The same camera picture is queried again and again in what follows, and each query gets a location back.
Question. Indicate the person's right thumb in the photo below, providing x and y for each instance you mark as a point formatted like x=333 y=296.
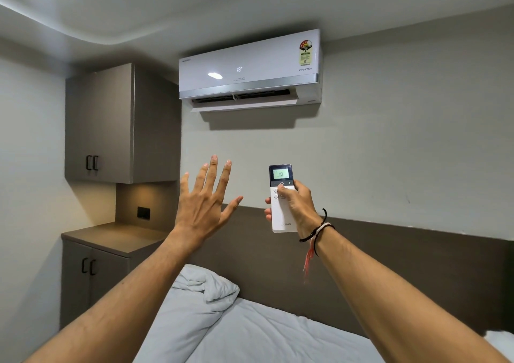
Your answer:
x=286 y=190

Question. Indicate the black thread wristband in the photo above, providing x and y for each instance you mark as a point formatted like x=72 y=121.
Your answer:
x=317 y=228

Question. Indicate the black wall socket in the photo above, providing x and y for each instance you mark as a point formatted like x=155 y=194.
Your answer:
x=143 y=213

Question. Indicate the person's right forearm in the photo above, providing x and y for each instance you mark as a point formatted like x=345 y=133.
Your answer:
x=395 y=302

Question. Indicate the person's left hand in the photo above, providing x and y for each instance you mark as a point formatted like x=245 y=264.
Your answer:
x=198 y=210

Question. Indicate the person's left forearm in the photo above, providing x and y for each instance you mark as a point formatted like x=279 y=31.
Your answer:
x=108 y=306

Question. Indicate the grey wall cabinet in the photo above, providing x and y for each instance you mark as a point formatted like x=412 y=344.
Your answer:
x=120 y=124

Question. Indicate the person's left little finger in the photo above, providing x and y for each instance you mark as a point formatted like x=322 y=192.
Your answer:
x=184 y=185

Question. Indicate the red and white thread wristband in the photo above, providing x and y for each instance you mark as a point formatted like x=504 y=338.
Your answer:
x=314 y=246

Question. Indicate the white wall air conditioner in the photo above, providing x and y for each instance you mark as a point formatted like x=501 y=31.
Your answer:
x=251 y=71

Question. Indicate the person's right hand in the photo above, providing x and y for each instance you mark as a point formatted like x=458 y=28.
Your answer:
x=295 y=208

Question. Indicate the brown bed headboard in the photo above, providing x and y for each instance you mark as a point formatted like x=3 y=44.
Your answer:
x=401 y=262

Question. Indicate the white bed sheet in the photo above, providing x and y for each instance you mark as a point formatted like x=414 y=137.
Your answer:
x=281 y=336

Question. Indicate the person's left thumb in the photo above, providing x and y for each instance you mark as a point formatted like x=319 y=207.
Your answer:
x=231 y=208

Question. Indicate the person's left middle finger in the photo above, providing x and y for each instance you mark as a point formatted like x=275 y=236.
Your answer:
x=211 y=173

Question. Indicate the white air conditioner remote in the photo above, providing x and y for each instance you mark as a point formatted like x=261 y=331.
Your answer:
x=283 y=218

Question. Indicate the white pillow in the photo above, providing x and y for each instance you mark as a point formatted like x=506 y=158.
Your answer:
x=188 y=314

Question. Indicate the grey base cabinet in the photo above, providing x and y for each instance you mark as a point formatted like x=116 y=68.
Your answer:
x=94 y=270

